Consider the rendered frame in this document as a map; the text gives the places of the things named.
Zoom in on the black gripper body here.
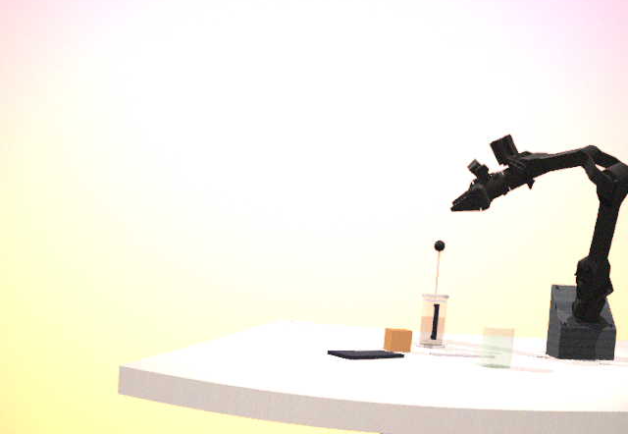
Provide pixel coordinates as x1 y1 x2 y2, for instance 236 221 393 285
471 170 510 211

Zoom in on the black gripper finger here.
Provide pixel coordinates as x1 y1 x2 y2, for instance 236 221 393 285
452 182 473 205
450 188 481 212

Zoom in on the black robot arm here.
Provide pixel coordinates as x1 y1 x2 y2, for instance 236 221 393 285
490 135 628 324

